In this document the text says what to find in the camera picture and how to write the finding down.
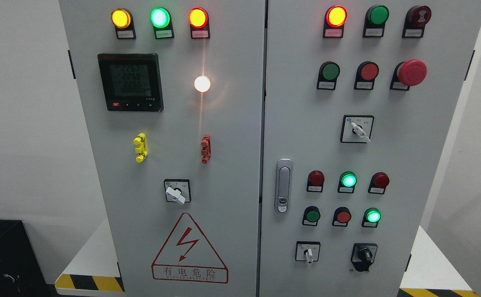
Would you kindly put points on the black rotary knob switch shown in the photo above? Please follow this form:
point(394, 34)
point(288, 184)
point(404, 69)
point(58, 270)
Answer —
point(363, 256)

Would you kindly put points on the red terminal connector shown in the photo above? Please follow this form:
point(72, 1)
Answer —
point(206, 148)

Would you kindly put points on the white lit indicator light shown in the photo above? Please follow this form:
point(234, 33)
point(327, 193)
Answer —
point(202, 83)

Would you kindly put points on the dark red indicator light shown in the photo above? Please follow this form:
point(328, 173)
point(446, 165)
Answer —
point(315, 181)

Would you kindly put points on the grey left cabinet door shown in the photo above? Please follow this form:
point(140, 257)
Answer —
point(225, 191)

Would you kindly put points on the grey cabinet door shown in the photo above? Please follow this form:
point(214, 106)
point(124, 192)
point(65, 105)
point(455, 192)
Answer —
point(304, 124)
point(225, 191)

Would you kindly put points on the green push button lower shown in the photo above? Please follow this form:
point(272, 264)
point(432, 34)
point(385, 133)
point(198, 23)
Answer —
point(311, 216)

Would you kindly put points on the green push button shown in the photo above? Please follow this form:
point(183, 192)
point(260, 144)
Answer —
point(311, 216)
point(328, 75)

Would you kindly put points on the yellow terminal connector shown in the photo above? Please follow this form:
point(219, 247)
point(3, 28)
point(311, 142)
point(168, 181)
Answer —
point(141, 147)

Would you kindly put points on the green lit indicator middle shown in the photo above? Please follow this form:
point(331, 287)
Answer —
point(347, 182)

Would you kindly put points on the green push button upper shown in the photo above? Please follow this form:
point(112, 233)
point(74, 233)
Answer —
point(328, 75)

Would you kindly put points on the red electrical warning sticker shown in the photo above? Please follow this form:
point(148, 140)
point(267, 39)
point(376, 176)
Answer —
point(188, 255)

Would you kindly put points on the red push button lower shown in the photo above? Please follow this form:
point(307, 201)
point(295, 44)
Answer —
point(342, 217)

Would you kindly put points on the red push button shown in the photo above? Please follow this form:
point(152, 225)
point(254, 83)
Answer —
point(342, 217)
point(366, 74)

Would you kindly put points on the black digital power meter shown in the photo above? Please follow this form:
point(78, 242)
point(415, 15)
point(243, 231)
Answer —
point(131, 82)

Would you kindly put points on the grey right cabinet door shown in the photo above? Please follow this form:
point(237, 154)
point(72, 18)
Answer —
point(304, 124)

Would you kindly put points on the red-orange indicator light left door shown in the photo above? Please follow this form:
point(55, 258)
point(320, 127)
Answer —
point(199, 23)

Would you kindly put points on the red indicator right middle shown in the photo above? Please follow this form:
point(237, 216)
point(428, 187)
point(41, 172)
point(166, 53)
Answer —
point(378, 183)

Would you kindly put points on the red push button upper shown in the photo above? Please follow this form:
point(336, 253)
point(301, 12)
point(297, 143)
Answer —
point(366, 74)

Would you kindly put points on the green illuminated button lower right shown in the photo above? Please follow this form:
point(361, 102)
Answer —
point(371, 218)

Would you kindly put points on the green lit indicator light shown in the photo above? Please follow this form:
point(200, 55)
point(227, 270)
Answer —
point(162, 23)

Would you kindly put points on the red lit indicator top right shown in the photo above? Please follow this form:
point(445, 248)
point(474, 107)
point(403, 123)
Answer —
point(334, 20)

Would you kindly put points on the yellow indicator light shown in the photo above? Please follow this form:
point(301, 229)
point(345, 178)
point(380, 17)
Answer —
point(122, 20)

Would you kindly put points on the white platform with hazard stripes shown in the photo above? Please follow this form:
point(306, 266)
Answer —
point(94, 271)

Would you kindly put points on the red emergency stop mushroom button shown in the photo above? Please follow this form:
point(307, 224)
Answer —
point(407, 74)

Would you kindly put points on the green indicator top right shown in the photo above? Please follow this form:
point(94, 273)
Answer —
point(374, 23)

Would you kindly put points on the dark red buzzer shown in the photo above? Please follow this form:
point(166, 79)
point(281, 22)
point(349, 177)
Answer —
point(416, 19)

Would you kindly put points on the black box lower left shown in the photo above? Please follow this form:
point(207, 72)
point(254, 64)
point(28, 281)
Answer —
point(20, 274)

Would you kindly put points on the silver door lock handle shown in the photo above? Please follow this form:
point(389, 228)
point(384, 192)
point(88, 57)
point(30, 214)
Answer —
point(284, 170)

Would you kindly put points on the white selector switch left door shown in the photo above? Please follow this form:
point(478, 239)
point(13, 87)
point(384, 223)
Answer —
point(177, 191)

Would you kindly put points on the white selector switch upper right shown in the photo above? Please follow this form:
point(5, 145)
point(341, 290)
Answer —
point(356, 129)

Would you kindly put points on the white selector switch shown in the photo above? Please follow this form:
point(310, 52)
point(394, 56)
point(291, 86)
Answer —
point(356, 129)
point(307, 251)

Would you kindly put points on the white selector switch lower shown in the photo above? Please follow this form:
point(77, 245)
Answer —
point(307, 251)

